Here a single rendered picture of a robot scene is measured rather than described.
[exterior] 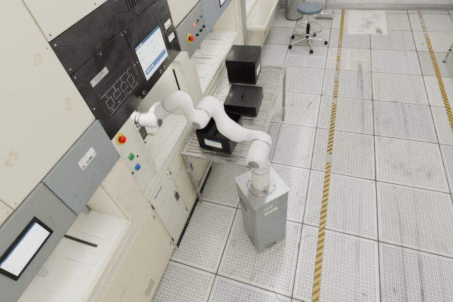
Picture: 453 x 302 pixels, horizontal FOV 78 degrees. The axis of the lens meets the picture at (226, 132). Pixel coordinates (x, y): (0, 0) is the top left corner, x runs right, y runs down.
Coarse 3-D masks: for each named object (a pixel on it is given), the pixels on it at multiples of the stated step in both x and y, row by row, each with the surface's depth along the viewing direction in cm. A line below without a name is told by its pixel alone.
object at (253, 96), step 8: (232, 88) 251; (240, 88) 250; (248, 88) 248; (256, 88) 247; (232, 96) 243; (240, 96) 242; (248, 96) 240; (256, 96) 239; (224, 104) 237; (232, 104) 236; (240, 104) 234; (248, 104) 233; (256, 104) 232; (232, 112) 241; (240, 112) 238; (248, 112) 235; (256, 112) 235
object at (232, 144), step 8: (240, 120) 213; (208, 128) 229; (216, 128) 232; (200, 136) 210; (208, 136) 206; (216, 136) 225; (224, 136) 224; (200, 144) 218; (208, 144) 213; (216, 144) 209; (224, 144) 205; (232, 144) 208; (224, 152) 212; (232, 152) 212
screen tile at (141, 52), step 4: (144, 48) 160; (148, 48) 163; (140, 52) 157; (144, 52) 160; (148, 52) 164; (140, 56) 157; (148, 56) 164; (152, 56) 168; (144, 60) 161; (148, 60) 165; (144, 64) 162; (144, 68) 162
